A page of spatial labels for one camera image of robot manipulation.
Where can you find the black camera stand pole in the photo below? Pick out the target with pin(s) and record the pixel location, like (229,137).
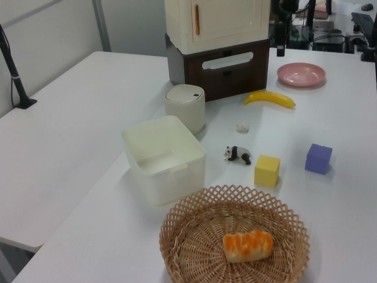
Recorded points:
(16,82)

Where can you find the purple foam cube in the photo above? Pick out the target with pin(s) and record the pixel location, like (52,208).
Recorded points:
(318,160)

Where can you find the black desk clamp mount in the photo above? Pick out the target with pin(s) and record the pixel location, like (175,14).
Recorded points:
(368,54)

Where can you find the small beige lidded trash can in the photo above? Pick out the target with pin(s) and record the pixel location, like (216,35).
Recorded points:
(185,115)

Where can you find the black computer case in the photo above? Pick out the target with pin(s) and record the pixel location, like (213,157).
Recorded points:
(328,44)

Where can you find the pink box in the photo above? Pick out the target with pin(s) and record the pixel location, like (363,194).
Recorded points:
(321,13)

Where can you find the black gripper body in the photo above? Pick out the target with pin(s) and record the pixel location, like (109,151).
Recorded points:
(280,34)

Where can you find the black computer keyboard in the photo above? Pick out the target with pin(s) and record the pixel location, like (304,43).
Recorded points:
(365,25)

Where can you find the pink plastic plate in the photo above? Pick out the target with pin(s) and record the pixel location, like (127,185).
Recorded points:
(301,75)

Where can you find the white crumpled paper ball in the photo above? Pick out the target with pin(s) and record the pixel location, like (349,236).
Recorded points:
(242,127)

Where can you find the yellow foam cube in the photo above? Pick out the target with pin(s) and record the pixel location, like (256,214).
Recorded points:
(266,172)

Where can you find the orange-topped toy bread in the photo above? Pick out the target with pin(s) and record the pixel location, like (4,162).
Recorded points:
(247,246)

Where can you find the yellow toy banana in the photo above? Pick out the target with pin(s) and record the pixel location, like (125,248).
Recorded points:
(271,97)

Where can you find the cream open plastic storage box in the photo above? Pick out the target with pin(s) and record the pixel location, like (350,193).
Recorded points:
(176,188)

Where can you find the black computer mouse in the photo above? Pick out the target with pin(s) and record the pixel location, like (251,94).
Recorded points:
(367,7)

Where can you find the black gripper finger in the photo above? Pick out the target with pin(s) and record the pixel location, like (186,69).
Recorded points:
(279,52)
(283,52)

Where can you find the dark brown drawer box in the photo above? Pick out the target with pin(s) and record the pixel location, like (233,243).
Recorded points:
(235,79)

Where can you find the black and white panda figurine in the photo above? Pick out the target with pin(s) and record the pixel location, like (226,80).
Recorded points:
(240,153)

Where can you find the woven wicker basket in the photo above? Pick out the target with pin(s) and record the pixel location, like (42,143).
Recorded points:
(191,250)

